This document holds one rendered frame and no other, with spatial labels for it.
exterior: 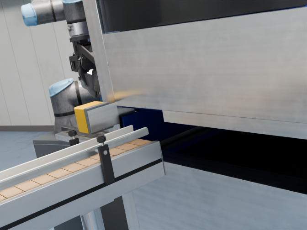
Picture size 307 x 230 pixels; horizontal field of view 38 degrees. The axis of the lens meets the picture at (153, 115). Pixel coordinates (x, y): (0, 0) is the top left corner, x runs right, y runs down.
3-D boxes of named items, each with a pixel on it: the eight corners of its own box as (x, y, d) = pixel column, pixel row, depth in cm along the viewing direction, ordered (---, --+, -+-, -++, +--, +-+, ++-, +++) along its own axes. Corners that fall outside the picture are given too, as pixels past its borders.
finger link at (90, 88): (88, 96, 158) (83, 70, 156) (97, 97, 153) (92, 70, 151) (81, 99, 156) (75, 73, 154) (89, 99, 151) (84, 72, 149)
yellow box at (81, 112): (114, 127, 123) (109, 101, 121) (92, 135, 119) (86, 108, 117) (99, 125, 129) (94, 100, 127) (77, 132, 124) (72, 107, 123)
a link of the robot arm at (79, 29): (93, 19, 149) (72, 23, 144) (96, 33, 150) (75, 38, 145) (82, 22, 155) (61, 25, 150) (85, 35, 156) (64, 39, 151)
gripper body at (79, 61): (90, 69, 159) (83, 34, 156) (103, 68, 152) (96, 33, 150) (71, 73, 155) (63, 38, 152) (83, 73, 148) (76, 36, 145)
